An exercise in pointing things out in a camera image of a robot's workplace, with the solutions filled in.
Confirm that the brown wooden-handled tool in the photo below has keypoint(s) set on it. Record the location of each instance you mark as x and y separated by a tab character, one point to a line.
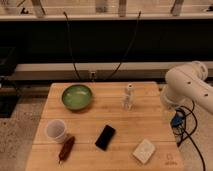
66	149

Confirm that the blue power box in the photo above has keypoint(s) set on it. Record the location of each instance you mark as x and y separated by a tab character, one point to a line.
178	119

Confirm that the green ceramic bowl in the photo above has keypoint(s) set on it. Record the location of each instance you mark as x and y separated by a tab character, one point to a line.
77	97

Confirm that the black smartphone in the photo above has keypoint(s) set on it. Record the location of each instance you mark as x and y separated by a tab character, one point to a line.
105	137

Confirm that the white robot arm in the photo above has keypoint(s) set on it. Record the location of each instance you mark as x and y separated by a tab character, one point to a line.
187	81

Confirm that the wall power outlet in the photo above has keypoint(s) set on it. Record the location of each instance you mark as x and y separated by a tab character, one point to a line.
92	75

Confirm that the clear plastic bottle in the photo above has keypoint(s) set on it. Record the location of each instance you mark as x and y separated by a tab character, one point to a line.
128	96

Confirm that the white sponge block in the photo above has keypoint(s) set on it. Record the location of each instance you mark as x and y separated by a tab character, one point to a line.
144	151

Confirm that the translucent plastic cup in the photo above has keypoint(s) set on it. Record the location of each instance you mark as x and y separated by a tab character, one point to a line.
56	130

